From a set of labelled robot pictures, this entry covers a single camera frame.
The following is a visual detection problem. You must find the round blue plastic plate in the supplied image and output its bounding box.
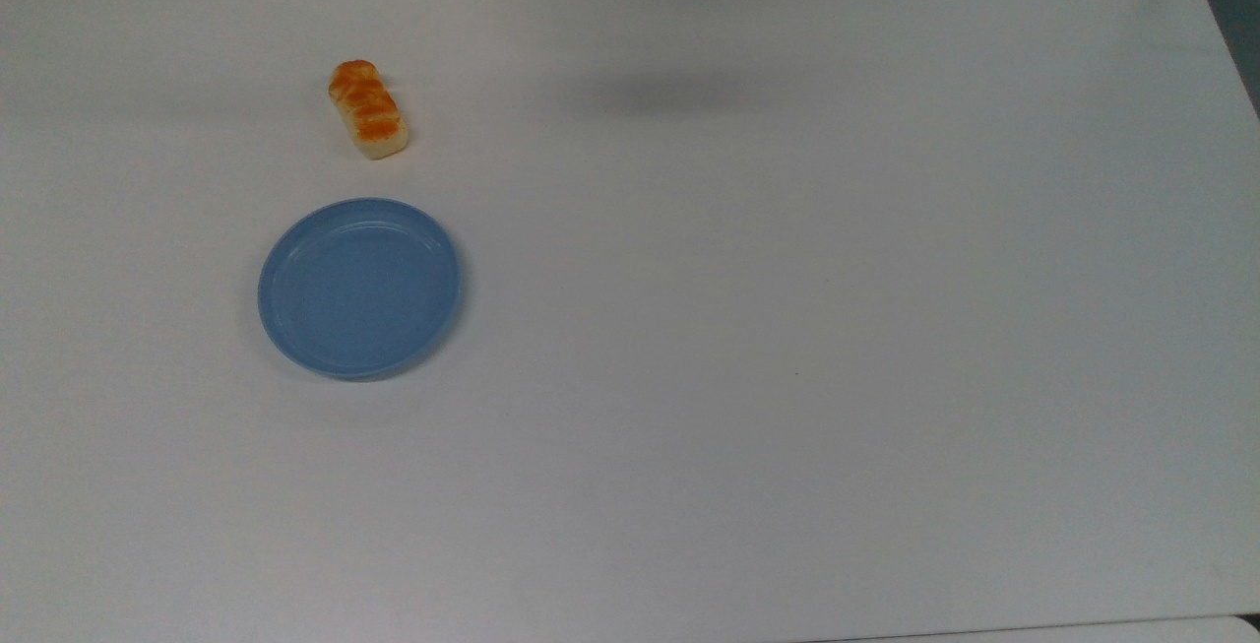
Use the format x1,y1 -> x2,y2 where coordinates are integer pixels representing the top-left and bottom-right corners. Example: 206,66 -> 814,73
257,197 -> 463,381

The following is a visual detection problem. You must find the orange glazed bread loaf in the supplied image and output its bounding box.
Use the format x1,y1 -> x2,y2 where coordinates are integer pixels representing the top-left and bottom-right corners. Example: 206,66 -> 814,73
328,59 -> 410,161

